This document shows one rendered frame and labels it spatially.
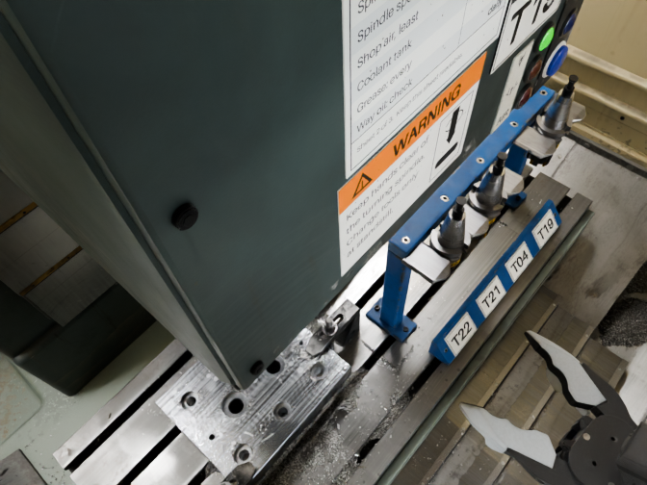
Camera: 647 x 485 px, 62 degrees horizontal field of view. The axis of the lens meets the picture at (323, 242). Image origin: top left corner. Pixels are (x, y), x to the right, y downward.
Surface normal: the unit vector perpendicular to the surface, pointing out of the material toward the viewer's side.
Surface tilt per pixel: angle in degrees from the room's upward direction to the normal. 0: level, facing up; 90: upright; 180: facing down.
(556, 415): 8
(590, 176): 24
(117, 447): 0
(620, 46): 90
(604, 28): 90
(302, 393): 0
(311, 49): 90
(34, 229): 90
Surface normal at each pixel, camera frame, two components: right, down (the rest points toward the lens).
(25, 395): -0.05, -0.52
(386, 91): 0.74, 0.55
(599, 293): -0.32, -0.22
